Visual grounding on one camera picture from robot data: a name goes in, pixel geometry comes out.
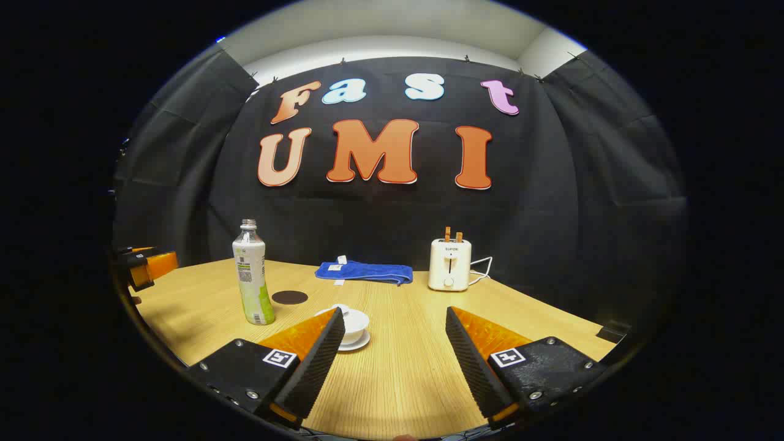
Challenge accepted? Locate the white teacup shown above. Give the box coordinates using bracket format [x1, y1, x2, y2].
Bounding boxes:
[315, 308, 371, 345]

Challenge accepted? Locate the clear water bottle green label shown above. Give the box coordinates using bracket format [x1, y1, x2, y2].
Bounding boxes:
[232, 219, 276, 325]

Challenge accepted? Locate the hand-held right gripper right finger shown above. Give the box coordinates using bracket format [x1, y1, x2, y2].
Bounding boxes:
[445, 306, 608, 431]

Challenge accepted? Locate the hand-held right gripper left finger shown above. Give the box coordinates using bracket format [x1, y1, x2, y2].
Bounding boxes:
[187, 307, 346, 429]

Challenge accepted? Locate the white toaster cable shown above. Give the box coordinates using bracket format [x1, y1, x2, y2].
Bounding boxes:
[468, 256, 494, 286]

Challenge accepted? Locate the cream toaster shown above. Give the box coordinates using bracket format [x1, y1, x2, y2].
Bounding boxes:
[428, 238, 472, 292]

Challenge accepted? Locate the white saucer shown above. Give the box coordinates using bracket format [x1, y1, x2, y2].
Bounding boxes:
[337, 331, 372, 352]

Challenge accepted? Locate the blue towel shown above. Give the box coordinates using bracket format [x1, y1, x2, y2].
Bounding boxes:
[315, 260, 414, 287]

